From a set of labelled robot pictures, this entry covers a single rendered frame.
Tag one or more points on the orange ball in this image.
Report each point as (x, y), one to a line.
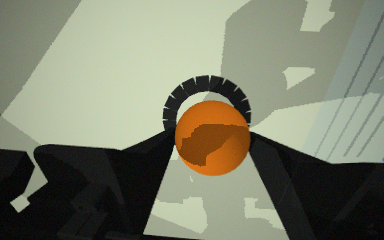
(212, 138)

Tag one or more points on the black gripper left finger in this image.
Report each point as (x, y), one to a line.
(134, 174)

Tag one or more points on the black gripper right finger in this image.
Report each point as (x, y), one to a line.
(311, 196)

